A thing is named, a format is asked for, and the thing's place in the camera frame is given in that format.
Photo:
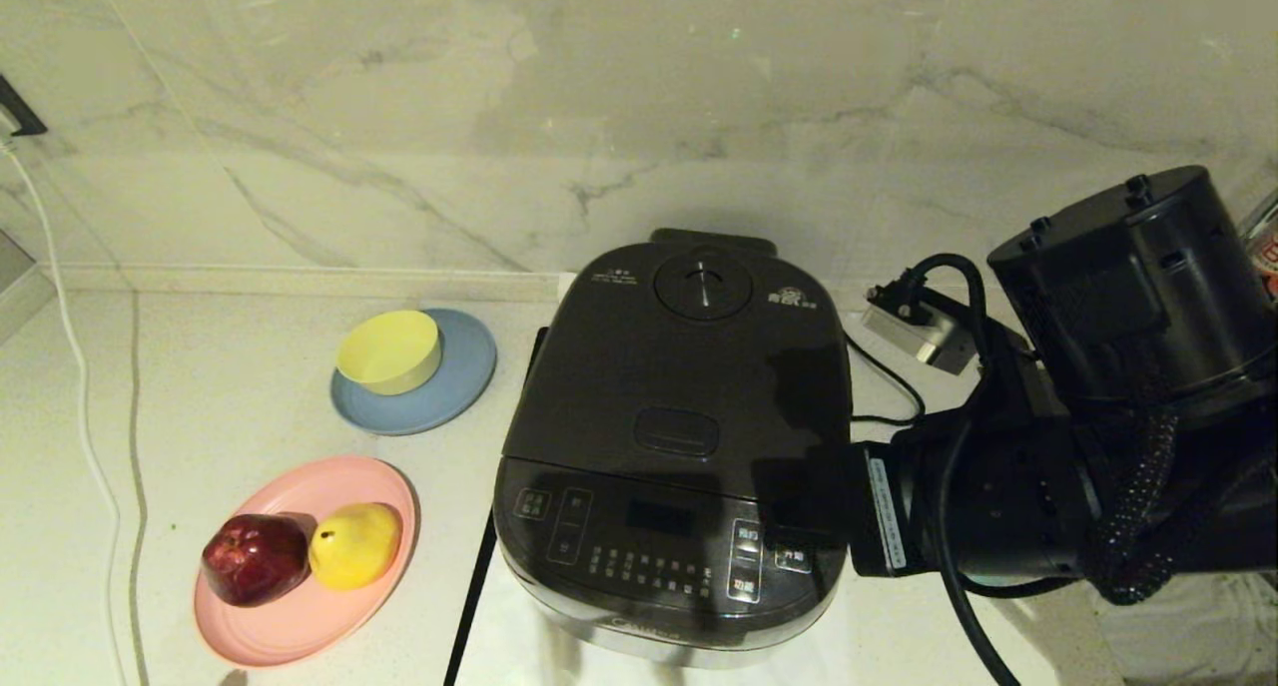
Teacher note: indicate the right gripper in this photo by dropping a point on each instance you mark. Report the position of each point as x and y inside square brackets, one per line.
[1128, 277]

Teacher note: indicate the black rice cooker lid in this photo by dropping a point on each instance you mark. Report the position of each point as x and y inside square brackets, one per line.
[689, 386]

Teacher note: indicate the yellow bowl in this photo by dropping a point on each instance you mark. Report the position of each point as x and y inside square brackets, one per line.
[389, 351]

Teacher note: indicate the red label bottle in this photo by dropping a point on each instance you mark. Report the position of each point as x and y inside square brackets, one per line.
[1268, 257]

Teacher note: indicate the blue plate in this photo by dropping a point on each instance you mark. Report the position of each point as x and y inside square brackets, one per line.
[464, 386]

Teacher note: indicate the yellow pear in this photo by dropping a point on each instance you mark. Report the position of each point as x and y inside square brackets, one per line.
[355, 546]

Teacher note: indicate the pink plate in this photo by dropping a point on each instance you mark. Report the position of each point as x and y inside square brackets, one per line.
[300, 626]

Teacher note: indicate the red apple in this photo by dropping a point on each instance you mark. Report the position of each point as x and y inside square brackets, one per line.
[255, 561]

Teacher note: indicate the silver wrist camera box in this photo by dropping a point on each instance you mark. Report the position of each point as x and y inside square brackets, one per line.
[919, 332]

